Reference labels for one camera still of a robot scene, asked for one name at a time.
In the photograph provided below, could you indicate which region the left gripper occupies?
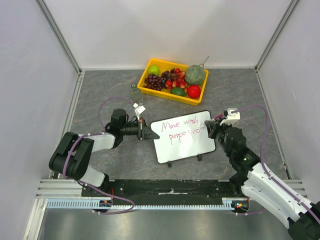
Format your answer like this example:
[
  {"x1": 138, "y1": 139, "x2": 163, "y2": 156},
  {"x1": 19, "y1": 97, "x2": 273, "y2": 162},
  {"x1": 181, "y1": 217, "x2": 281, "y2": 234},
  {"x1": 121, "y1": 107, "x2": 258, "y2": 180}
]
[{"x1": 120, "y1": 118, "x2": 159, "y2": 141}]

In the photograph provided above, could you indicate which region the white marker pen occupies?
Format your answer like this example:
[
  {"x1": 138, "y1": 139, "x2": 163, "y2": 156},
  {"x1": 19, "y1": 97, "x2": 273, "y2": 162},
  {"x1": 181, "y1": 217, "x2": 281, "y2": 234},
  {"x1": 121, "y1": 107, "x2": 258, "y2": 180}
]
[{"x1": 200, "y1": 114, "x2": 223, "y2": 128}]

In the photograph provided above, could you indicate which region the magenta marker cap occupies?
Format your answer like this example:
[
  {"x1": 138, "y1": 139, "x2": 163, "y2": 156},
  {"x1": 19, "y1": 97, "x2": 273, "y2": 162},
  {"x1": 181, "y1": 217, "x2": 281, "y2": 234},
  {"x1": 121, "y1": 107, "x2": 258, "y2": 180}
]
[{"x1": 213, "y1": 114, "x2": 223, "y2": 120}]

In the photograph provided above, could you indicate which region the small whiteboard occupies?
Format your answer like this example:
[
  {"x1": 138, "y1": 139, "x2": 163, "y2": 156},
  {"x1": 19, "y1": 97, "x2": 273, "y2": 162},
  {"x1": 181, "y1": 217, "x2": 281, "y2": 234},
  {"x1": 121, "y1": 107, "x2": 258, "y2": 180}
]
[{"x1": 150, "y1": 110, "x2": 216, "y2": 164}]

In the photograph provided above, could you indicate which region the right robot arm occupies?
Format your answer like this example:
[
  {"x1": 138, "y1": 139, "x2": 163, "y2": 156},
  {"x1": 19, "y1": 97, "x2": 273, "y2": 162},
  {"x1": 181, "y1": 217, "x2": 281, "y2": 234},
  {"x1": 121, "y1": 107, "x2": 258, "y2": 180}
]
[{"x1": 204, "y1": 120, "x2": 320, "y2": 240}]

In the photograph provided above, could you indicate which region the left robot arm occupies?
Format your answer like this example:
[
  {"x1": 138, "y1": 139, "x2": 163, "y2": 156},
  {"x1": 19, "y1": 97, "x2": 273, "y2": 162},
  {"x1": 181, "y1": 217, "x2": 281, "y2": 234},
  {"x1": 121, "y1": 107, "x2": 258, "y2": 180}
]
[{"x1": 48, "y1": 109, "x2": 160, "y2": 197}]

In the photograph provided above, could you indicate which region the clear glass bottle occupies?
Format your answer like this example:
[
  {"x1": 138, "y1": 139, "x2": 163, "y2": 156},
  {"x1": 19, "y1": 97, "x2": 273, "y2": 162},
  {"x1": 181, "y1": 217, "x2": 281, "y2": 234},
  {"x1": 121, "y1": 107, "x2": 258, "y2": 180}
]
[{"x1": 130, "y1": 83, "x2": 143, "y2": 105}]

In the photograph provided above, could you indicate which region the red apple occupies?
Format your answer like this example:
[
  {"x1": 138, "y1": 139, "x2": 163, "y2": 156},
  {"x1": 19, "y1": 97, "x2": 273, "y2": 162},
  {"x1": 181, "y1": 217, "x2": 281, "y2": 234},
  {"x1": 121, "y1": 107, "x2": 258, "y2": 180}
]
[{"x1": 187, "y1": 85, "x2": 201, "y2": 99}]

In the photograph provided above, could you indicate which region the green avocado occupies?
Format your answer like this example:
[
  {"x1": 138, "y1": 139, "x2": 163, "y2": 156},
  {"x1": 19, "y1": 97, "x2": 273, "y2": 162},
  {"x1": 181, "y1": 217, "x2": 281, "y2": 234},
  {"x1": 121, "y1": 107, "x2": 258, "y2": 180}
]
[{"x1": 170, "y1": 87, "x2": 186, "y2": 97}]

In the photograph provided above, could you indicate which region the purple grape bunch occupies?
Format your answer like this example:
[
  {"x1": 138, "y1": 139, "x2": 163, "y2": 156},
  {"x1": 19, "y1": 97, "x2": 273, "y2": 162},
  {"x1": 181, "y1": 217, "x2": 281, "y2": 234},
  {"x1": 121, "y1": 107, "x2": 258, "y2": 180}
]
[{"x1": 142, "y1": 71, "x2": 171, "y2": 91}]

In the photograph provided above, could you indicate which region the green netted melon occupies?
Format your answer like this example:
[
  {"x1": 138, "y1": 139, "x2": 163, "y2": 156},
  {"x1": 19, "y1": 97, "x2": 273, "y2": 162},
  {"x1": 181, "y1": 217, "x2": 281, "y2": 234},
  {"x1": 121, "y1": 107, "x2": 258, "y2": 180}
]
[{"x1": 184, "y1": 64, "x2": 206, "y2": 85}]

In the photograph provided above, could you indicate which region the red cherry bunch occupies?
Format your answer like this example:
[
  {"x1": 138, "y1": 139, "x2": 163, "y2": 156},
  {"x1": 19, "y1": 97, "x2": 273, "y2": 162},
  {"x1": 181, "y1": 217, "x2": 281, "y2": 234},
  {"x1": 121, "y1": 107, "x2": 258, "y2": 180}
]
[{"x1": 162, "y1": 68, "x2": 188, "y2": 90}]

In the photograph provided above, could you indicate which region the green apple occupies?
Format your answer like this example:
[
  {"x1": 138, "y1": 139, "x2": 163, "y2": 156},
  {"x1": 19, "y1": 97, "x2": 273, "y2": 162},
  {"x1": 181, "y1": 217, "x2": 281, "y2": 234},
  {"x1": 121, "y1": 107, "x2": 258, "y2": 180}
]
[{"x1": 147, "y1": 65, "x2": 160, "y2": 76}]

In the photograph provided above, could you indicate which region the yellow plastic bin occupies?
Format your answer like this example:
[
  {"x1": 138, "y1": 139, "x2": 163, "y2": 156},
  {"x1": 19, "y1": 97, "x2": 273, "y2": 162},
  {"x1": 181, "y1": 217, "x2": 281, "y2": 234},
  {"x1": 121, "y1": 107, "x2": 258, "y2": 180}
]
[{"x1": 137, "y1": 58, "x2": 209, "y2": 106}]

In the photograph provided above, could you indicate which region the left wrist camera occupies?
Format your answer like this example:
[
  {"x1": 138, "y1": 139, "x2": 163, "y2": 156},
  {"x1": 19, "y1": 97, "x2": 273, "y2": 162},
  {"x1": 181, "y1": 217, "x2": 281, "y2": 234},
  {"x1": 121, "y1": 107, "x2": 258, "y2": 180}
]
[{"x1": 133, "y1": 103, "x2": 146, "y2": 120}]

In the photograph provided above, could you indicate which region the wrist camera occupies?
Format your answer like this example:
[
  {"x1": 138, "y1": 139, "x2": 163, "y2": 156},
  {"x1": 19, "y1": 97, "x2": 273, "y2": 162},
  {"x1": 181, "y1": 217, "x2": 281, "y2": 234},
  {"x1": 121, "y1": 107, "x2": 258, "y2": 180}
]
[
  {"x1": 219, "y1": 108, "x2": 241, "y2": 126},
  {"x1": 133, "y1": 103, "x2": 146, "y2": 120}
]

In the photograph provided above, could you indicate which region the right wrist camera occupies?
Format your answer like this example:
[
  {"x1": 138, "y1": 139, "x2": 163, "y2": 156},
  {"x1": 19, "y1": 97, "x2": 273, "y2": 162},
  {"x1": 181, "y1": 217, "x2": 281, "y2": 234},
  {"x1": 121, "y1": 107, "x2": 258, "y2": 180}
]
[{"x1": 219, "y1": 108, "x2": 241, "y2": 126}]

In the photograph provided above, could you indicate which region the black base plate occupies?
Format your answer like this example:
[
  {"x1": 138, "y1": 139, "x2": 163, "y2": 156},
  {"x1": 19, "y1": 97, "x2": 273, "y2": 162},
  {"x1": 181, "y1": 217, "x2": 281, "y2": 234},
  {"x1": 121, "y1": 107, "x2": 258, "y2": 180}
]
[{"x1": 81, "y1": 169, "x2": 253, "y2": 206}]

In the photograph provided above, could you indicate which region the white cable duct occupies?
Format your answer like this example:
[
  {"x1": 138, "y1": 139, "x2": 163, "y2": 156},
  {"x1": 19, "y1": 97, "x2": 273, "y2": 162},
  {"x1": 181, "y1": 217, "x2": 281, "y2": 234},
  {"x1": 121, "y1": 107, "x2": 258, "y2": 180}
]
[{"x1": 46, "y1": 198, "x2": 249, "y2": 211}]

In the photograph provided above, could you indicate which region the left aluminium frame post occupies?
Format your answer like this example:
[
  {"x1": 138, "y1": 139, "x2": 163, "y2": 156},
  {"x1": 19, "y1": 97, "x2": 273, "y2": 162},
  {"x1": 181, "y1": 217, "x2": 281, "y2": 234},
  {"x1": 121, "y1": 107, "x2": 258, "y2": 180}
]
[{"x1": 35, "y1": 0, "x2": 82, "y2": 75}]

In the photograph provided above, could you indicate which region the aluminium frame post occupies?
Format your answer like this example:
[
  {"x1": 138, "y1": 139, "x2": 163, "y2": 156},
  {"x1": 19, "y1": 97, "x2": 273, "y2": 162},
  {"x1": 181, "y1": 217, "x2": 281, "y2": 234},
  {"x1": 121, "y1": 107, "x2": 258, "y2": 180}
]
[
  {"x1": 254, "y1": 0, "x2": 300, "y2": 73},
  {"x1": 35, "y1": 0, "x2": 82, "y2": 75}
]

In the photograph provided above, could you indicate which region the right aluminium frame post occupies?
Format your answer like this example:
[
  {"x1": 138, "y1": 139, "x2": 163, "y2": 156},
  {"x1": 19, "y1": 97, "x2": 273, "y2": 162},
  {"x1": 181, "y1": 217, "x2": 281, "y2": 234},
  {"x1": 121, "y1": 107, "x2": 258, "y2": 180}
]
[{"x1": 254, "y1": 0, "x2": 300, "y2": 73}]

